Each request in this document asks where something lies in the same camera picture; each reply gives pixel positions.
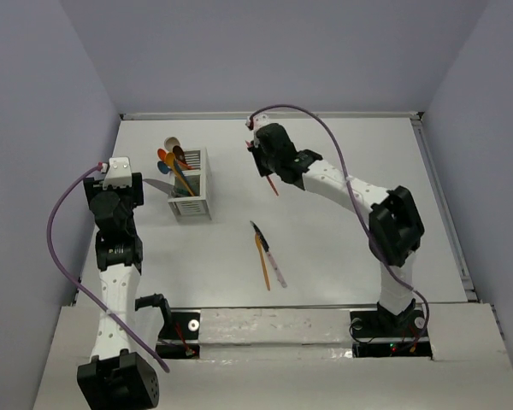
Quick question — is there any red-orange plastic knife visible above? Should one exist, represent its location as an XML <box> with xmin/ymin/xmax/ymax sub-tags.
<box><xmin>266</xmin><ymin>175</ymin><xmax>279</xmax><ymax>197</ymax></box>

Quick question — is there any blue plastic spoon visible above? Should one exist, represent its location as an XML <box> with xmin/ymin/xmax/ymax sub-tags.
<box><xmin>156</xmin><ymin>161</ymin><xmax>173</xmax><ymax>175</ymax></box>

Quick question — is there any steel knife green handle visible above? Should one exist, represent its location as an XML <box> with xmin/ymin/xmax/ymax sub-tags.
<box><xmin>143</xmin><ymin>179</ymin><xmax>174</xmax><ymax>195</ymax></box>

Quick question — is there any red-orange plastic spoon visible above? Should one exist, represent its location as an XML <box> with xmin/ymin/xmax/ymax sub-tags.
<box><xmin>157</xmin><ymin>149</ymin><xmax>168</xmax><ymax>161</ymax></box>

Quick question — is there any orange plastic knife long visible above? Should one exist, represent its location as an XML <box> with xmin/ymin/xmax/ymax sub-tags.
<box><xmin>172</xmin><ymin>169</ymin><xmax>196</xmax><ymax>196</ymax></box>

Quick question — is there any dark brown wooden spoon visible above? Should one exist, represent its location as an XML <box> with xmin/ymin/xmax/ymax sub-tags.
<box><xmin>172</xmin><ymin>145</ymin><xmax>192</xmax><ymax>170</ymax></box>

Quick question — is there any beige wooden spoon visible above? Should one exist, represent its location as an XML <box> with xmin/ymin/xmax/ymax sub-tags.
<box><xmin>163</xmin><ymin>137</ymin><xmax>180</xmax><ymax>151</ymax></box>

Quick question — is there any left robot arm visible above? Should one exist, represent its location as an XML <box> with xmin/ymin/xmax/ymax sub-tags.
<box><xmin>77</xmin><ymin>173</ymin><xmax>172</xmax><ymax>409</ymax></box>

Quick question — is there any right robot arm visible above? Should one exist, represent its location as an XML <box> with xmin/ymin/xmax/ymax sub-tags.
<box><xmin>246</xmin><ymin>117</ymin><xmax>425</xmax><ymax>335</ymax></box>

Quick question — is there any white two-compartment utensil caddy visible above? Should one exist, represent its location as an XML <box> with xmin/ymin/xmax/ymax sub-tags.
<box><xmin>168</xmin><ymin>148</ymin><xmax>213</xmax><ymax>221</ymax></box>

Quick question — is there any orange plastic knife front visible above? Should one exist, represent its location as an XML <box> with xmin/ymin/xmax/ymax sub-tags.
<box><xmin>254</xmin><ymin>233</ymin><xmax>271</xmax><ymax>291</ymax></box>

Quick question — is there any white foam front board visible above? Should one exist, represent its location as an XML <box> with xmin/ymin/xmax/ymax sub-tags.
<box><xmin>29</xmin><ymin>302</ymin><xmax>513</xmax><ymax>410</ymax></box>

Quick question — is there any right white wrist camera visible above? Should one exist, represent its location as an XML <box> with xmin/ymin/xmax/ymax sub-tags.
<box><xmin>245</xmin><ymin>113</ymin><xmax>270</xmax><ymax>132</ymax></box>

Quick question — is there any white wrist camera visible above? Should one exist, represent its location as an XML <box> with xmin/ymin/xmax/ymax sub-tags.
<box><xmin>245</xmin><ymin>113</ymin><xmax>270</xmax><ymax>132</ymax></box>
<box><xmin>101</xmin><ymin>156</ymin><xmax>133</xmax><ymax>190</ymax></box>

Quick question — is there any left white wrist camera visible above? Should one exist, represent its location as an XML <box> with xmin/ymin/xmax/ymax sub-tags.
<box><xmin>101</xmin><ymin>156</ymin><xmax>133</xmax><ymax>190</ymax></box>

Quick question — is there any aluminium rail back edge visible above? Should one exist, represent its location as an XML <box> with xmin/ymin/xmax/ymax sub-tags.
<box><xmin>120</xmin><ymin>108</ymin><xmax>422</xmax><ymax>120</ymax></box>

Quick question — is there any aluminium rail edge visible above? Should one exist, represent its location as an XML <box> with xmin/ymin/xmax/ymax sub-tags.
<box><xmin>120</xmin><ymin>108</ymin><xmax>422</xmax><ymax>120</ymax></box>
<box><xmin>410</xmin><ymin>112</ymin><xmax>481</xmax><ymax>303</ymax></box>

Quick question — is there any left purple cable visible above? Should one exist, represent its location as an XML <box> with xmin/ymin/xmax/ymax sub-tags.
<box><xmin>45</xmin><ymin>164</ymin><xmax>171</xmax><ymax>373</ymax></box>

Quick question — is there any purple cable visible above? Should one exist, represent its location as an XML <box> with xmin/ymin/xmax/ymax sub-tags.
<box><xmin>45</xmin><ymin>164</ymin><xmax>171</xmax><ymax>373</ymax></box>
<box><xmin>247</xmin><ymin>103</ymin><xmax>431</xmax><ymax>343</ymax></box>

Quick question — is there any steel knife pink handle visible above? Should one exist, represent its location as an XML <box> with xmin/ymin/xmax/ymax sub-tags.
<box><xmin>250</xmin><ymin>220</ymin><xmax>287</xmax><ymax>289</ymax></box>

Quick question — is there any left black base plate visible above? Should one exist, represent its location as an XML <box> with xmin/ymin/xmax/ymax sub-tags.
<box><xmin>156</xmin><ymin>310</ymin><xmax>201</xmax><ymax>360</ymax></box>

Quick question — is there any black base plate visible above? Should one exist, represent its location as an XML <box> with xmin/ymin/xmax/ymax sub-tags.
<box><xmin>348</xmin><ymin>310</ymin><xmax>433</xmax><ymax>359</ymax></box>
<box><xmin>156</xmin><ymin>310</ymin><xmax>201</xmax><ymax>360</ymax></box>

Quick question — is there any aluminium rail right edge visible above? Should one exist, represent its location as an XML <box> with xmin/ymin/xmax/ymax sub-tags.
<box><xmin>410</xmin><ymin>112</ymin><xmax>481</xmax><ymax>303</ymax></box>

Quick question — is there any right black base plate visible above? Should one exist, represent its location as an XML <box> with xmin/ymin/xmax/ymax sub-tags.
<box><xmin>348</xmin><ymin>310</ymin><xmax>433</xmax><ymax>359</ymax></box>

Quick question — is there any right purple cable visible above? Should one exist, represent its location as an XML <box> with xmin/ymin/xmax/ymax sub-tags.
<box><xmin>247</xmin><ymin>103</ymin><xmax>431</xmax><ymax>343</ymax></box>

